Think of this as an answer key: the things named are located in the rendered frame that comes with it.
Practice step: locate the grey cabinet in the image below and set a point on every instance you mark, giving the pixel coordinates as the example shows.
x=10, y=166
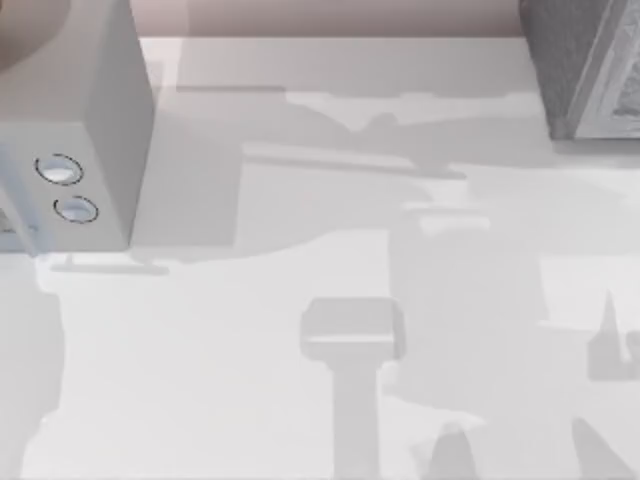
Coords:
x=575, y=60

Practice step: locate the pale microwave oven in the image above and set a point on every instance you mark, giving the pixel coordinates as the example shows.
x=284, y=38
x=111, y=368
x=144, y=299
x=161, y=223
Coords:
x=100, y=75

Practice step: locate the small microwave knob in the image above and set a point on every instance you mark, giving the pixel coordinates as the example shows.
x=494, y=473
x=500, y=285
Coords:
x=76, y=209

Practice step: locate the large microwave knob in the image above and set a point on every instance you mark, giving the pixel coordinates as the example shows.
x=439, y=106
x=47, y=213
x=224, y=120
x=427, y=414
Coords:
x=59, y=169

